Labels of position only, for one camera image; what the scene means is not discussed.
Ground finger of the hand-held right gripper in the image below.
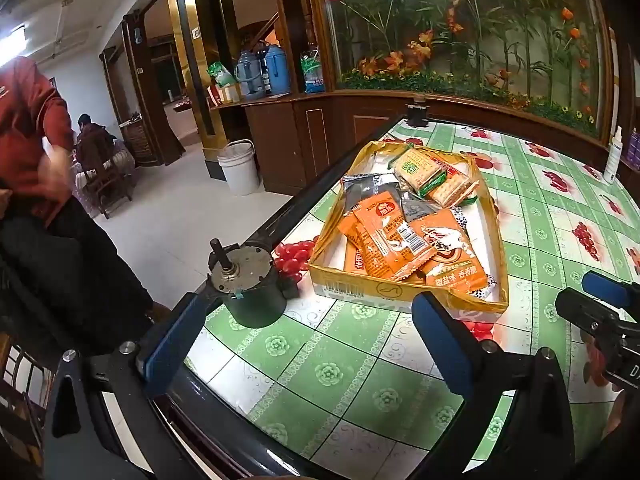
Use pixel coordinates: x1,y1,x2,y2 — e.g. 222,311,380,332
581,270,640,311
554,287,640,357

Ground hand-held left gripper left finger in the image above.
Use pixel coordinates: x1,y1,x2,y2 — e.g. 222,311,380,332
42,290,221,480

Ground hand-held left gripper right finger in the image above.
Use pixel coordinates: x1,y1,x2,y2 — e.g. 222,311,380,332
411,290,587,480

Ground yellow cardboard box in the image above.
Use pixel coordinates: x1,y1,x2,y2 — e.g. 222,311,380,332
306,140,511,317

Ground silver foil snack packet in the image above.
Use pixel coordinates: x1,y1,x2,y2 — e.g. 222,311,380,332
341,172,401,211
400,195,432,224

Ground green label cracker packet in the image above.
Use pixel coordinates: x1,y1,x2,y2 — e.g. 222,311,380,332
392,147,448,196
425,172,482,208

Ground orange snack packet bowl print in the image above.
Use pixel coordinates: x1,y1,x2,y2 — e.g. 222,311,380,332
400,210,490,297

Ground grey geared motor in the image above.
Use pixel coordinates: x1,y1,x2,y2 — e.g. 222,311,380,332
207,239,301,330

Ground flat orange snack packet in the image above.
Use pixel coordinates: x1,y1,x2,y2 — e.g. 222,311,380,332
357,215,440,281

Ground white spray bottle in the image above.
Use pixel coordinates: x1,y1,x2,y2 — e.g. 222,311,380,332
602,125,625,185

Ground wooden chair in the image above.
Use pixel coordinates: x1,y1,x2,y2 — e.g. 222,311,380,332
77,135,135,220

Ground white plastic bucket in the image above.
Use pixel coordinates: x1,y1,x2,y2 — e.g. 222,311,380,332
216,139,262,197

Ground wicker basket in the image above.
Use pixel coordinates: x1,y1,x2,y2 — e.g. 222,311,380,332
120,119,151,161

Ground wooden cabinet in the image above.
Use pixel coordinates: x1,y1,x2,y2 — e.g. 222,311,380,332
207,87,611,196

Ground red white carton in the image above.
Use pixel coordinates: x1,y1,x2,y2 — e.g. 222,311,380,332
209,85,242,106

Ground green bag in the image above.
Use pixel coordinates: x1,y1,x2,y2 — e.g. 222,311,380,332
207,61,237,88

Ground grey blue thermos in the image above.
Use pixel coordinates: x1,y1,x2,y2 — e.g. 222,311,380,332
235,50,266,97

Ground artificial flower glass display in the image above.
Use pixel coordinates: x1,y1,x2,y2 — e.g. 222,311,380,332
310,0,615,132

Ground golden pillar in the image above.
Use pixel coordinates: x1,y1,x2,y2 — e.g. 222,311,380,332
162,0,218,138

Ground plastic water bottle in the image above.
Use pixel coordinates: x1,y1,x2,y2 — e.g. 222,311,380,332
300,45,326,95

